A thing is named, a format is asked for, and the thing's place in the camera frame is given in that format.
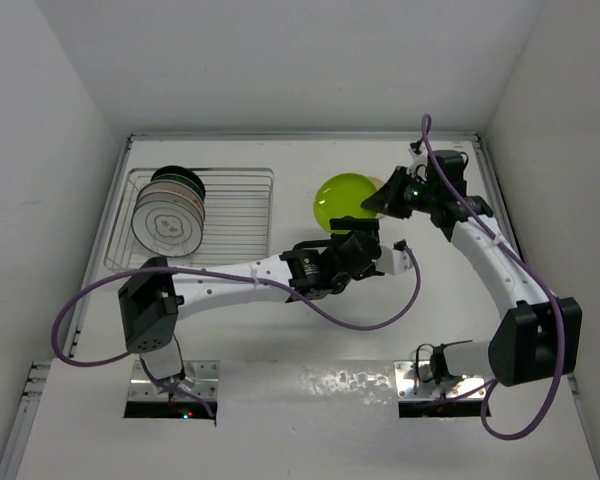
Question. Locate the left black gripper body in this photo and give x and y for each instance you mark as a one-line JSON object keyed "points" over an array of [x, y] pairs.
{"points": [[338, 283]]}

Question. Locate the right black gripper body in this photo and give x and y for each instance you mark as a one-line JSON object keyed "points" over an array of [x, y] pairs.
{"points": [[419, 194]]}

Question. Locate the beige round plate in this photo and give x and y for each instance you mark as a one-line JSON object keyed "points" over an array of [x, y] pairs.
{"points": [[378, 184]]}

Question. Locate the lime green plate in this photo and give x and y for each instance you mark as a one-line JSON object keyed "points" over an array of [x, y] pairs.
{"points": [[342, 196]]}

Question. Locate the white plate red characters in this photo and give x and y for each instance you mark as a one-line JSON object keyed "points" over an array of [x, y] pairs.
{"points": [[199, 206]]}

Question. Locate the white plate teal cloud design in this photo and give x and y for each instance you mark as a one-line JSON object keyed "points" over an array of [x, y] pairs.
{"points": [[167, 228]]}

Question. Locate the teal blue patterned plate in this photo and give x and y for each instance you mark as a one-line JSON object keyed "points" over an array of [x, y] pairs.
{"points": [[190, 181]]}

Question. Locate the white plate orange sunburst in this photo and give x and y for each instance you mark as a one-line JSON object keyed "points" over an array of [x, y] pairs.
{"points": [[169, 187]]}

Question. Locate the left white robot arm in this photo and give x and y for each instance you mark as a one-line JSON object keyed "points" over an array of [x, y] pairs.
{"points": [[157, 295]]}

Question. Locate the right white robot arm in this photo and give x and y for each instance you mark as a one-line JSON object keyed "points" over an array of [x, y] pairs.
{"points": [[534, 334]]}

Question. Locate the black plate white squiggle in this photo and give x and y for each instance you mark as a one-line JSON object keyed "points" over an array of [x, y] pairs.
{"points": [[175, 169]]}

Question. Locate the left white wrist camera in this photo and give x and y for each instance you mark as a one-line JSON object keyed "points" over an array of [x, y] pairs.
{"points": [[394, 261]]}

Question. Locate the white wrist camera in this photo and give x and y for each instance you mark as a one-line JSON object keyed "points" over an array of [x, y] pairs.
{"points": [[394, 261], [419, 156]]}

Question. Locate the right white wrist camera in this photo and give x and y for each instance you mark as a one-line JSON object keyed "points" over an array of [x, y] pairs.
{"points": [[419, 156]]}

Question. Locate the metal wire dish rack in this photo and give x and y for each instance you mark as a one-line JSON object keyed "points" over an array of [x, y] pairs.
{"points": [[236, 226]]}

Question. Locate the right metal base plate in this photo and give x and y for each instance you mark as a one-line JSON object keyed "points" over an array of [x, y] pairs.
{"points": [[414, 383]]}

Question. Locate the metal base plate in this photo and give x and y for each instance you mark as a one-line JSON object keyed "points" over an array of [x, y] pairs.
{"points": [[201, 379], [414, 383]]}

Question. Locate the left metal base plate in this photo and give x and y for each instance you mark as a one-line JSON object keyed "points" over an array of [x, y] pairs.
{"points": [[201, 379]]}

